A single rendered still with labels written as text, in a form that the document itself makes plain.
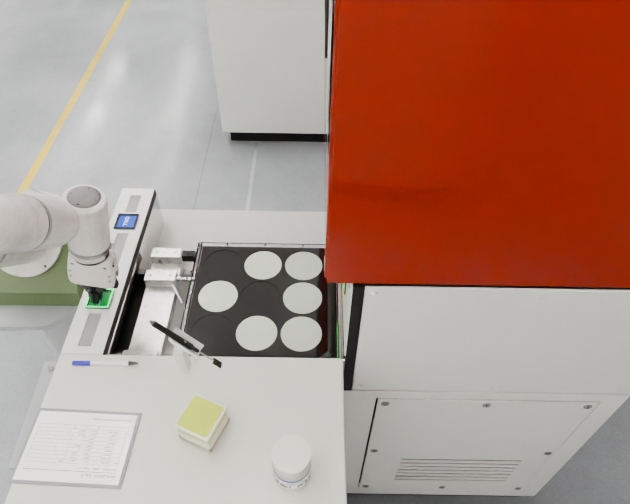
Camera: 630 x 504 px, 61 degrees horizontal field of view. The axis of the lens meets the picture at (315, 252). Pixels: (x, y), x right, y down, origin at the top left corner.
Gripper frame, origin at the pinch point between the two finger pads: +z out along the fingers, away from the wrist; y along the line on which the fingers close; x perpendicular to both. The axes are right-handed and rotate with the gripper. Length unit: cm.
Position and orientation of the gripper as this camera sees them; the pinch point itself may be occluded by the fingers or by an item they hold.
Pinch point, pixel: (95, 293)
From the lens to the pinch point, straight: 137.4
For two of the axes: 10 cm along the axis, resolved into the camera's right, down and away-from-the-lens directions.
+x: -0.1, 7.4, -6.7
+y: -9.7, -1.6, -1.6
